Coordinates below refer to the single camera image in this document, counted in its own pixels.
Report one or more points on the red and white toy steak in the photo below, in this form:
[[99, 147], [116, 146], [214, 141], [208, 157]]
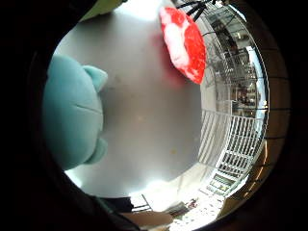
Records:
[[186, 45]]

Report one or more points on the white metal railing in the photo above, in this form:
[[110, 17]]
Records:
[[236, 144]]

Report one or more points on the teal plush toy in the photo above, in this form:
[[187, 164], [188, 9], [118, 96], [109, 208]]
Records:
[[72, 114]]

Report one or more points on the black tripod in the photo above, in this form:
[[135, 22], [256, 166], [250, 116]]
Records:
[[195, 8]]

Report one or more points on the yellow-green object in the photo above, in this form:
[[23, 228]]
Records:
[[101, 8]]

